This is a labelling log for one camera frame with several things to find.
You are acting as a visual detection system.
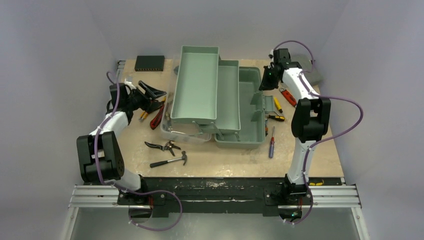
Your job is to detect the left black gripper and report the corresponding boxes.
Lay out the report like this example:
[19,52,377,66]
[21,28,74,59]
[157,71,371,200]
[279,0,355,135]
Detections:
[125,82,166,114]

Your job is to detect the red black utility knife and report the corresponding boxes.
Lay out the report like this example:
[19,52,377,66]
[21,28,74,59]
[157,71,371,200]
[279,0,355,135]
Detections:
[149,104,165,130]

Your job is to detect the yellow handled screwdriver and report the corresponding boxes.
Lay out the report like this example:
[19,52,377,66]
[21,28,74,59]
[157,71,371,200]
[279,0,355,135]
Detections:
[273,96,283,114]

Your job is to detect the small black yellow screwdriver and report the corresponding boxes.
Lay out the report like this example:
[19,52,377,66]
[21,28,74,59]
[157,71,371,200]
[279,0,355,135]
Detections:
[268,114,286,122]

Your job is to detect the black pruning shears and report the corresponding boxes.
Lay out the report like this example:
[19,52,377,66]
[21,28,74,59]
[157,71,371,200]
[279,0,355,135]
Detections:
[144,140,181,156]

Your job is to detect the translucent green tool box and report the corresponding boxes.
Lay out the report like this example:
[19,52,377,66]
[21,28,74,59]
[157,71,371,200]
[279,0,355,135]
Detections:
[159,45,275,149]

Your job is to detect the yellow handled pliers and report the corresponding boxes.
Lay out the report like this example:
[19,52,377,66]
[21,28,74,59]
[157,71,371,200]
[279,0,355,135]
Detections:
[138,111,149,122]

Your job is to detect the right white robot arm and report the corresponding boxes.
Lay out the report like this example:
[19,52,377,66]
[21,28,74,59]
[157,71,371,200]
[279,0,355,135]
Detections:
[259,48,331,204]

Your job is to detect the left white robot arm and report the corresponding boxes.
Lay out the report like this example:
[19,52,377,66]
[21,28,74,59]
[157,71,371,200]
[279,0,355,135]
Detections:
[76,81,167,205]

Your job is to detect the yellow black tool on base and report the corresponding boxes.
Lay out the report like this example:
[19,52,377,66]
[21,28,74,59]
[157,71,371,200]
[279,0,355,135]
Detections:
[309,179,325,186]

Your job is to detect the red adjustable wrench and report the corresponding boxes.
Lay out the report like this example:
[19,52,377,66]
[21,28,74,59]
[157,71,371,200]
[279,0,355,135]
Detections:
[279,87,297,108]

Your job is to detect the grey plastic case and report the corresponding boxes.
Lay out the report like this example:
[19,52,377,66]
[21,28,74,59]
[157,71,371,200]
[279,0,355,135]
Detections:
[291,54,324,86]

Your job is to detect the small black flat box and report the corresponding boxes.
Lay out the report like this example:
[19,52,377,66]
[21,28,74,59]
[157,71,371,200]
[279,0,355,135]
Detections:
[173,65,180,75]

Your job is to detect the blue red screwdriver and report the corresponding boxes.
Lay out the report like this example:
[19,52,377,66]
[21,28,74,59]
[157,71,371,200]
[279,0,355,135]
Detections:
[268,126,276,159]

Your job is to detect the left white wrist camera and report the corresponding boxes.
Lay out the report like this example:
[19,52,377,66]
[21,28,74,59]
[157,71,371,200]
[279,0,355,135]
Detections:
[123,76,137,90]

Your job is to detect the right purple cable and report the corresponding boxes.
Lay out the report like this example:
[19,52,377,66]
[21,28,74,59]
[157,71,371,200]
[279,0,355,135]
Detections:
[271,39,364,226]

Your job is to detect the black network switch box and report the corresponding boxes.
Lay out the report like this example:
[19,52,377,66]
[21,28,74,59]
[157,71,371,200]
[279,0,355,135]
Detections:
[134,55,165,72]

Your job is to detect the black handled hammer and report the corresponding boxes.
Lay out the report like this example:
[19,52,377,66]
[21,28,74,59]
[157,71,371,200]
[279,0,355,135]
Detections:
[149,151,188,168]

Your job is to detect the aluminium rail frame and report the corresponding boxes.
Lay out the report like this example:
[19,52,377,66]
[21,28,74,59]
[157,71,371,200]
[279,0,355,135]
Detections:
[67,59,363,213]

